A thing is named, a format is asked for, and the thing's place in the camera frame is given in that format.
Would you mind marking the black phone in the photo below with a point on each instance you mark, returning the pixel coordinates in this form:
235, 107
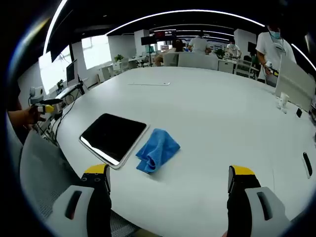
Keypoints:
299, 112

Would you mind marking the blue cleaning cloth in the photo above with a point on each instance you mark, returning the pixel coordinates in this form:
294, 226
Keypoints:
158, 148

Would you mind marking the green potted plant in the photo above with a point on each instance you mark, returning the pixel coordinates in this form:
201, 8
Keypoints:
118, 57

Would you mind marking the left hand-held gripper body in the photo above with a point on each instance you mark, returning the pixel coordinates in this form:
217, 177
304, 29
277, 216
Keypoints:
36, 94

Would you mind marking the white desk divider panel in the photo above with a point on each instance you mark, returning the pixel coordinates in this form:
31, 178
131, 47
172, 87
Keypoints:
296, 81

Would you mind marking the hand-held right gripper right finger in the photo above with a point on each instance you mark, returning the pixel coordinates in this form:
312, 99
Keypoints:
261, 212

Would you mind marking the white table power strip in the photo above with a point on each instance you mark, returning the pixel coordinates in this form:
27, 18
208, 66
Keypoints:
149, 84

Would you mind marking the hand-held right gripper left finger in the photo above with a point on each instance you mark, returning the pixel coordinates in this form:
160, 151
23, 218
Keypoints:
74, 212

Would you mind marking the computer monitor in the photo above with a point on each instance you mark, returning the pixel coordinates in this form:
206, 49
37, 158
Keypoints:
71, 72

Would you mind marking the person's left hand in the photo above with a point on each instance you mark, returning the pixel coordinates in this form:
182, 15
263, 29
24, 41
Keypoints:
30, 117

